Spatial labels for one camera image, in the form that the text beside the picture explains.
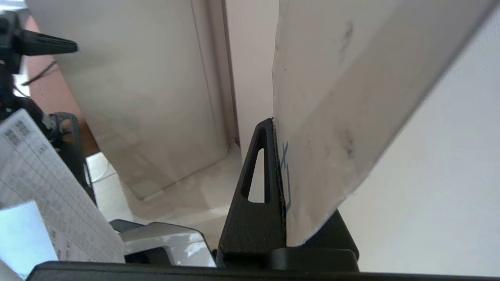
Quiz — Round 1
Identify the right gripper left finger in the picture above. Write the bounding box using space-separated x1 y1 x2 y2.
216 118 288 270

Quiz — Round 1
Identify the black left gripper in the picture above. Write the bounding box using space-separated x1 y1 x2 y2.
0 11 79 75

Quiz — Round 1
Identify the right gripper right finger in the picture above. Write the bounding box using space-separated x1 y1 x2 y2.
270 209 360 272

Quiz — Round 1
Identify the blue and white door hanger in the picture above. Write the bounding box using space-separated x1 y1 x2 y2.
271 0 497 247

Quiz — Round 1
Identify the silver robot base chassis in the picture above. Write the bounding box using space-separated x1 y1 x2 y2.
109 219 218 268

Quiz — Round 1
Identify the white door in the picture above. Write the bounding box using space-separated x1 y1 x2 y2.
338 6 500 277

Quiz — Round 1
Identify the printed paper sheet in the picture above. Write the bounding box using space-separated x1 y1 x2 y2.
0 108 125 263

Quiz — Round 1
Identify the pale paper slip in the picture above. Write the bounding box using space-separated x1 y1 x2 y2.
0 201 59 278

